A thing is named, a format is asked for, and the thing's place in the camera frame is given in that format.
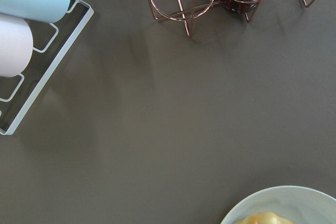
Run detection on white cup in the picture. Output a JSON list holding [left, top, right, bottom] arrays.
[[1, 14, 33, 78]]

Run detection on white wire cup rack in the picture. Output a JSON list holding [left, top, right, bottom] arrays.
[[1, 0, 94, 135]]

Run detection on white round plate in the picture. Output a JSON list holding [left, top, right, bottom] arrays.
[[222, 186, 335, 223]]

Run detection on braided glazed donut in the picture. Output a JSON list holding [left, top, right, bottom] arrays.
[[237, 212, 292, 224]]

